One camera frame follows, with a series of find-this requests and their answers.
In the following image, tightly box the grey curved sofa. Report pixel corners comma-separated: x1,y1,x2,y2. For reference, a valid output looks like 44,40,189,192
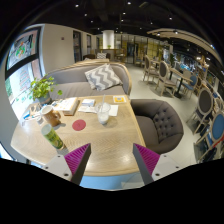
43,61,133,101

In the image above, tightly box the yellow square card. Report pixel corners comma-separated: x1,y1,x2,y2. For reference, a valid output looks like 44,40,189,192
112,95,128,104

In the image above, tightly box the dark grey tufted armchair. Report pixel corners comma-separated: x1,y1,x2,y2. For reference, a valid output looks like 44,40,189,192
130,98,185,155

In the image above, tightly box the brown paper-look mug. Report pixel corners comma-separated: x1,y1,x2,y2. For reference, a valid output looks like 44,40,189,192
40,105,63,128

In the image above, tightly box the colourful window poster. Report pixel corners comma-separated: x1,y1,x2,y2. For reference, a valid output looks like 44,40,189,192
6,28,41,71

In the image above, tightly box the grey white zigzag pillow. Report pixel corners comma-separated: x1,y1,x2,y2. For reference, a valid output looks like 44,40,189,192
84,63,124,92

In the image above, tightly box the flat round red coaster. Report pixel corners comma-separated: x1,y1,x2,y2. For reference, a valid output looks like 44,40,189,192
71,119,87,132

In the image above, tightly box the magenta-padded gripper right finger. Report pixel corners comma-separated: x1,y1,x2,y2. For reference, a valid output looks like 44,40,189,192
132,143,183,186

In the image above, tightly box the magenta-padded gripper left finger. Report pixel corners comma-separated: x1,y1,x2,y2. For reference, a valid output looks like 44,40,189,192
42,143,92,186

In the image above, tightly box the white paper napkin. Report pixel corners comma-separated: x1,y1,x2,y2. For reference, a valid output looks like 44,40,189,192
108,104,120,117

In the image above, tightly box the group of dining chairs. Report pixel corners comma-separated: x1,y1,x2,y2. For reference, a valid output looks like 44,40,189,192
142,54,224,161

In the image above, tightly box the clear plastic cup with straw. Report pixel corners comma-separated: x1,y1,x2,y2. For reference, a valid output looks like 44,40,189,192
94,94,112,126

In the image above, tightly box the wooden card stand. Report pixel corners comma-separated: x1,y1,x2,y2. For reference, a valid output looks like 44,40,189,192
28,101,43,118

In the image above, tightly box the small blue white booklet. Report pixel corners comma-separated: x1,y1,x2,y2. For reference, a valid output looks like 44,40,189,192
81,98,96,108

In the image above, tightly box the clear green-labelled drink bottle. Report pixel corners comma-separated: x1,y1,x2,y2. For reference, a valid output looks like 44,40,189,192
40,123,66,151

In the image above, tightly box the green potted plant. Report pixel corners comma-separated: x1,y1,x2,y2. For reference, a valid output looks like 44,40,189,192
28,75,63,105

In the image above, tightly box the group of ceiling lights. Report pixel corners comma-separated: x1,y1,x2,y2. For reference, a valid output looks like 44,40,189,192
73,1,214,34

